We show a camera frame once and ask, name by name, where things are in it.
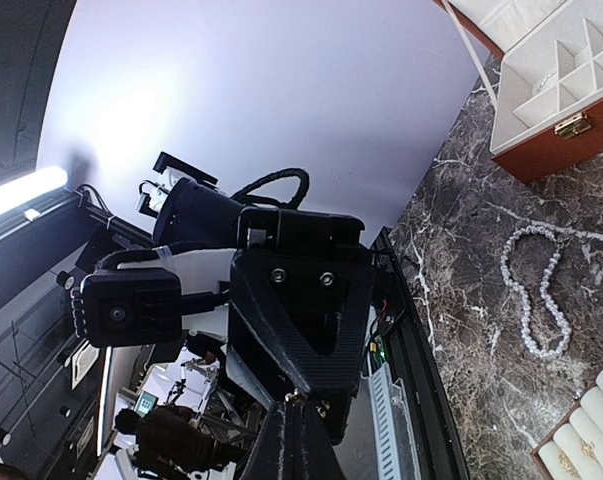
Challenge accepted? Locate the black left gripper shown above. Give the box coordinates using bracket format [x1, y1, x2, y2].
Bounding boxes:
[152, 177, 375, 445]

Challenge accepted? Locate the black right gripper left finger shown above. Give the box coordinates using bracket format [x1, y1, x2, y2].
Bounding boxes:
[241, 401, 301, 480]

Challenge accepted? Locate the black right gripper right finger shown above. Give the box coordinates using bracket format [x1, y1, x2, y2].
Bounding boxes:
[293, 403, 345, 480]

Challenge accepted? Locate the white pearl necklace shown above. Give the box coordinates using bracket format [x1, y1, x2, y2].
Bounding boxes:
[499, 224, 572, 359]

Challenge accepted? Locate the red wooden jewelry box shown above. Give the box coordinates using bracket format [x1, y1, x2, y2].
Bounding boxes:
[439, 0, 603, 183]

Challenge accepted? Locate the white slotted cable duct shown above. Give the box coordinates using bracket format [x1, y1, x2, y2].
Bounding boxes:
[368, 364, 422, 480]

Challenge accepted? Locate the red earring tray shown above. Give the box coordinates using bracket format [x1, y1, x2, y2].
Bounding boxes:
[532, 369, 603, 479]

